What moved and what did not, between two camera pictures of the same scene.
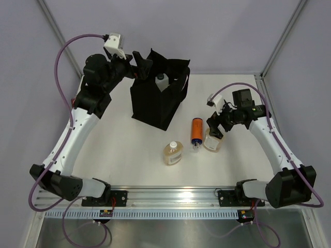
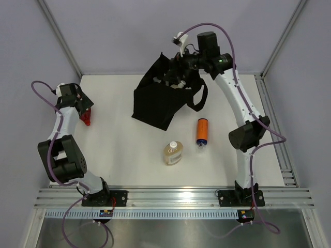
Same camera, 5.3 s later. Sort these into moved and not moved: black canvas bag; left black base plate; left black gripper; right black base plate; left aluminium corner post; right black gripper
Moved: black canvas bag; left black gripper; right black gripper
Not moved: right black base plate; left black base plate; left aluminium corner post
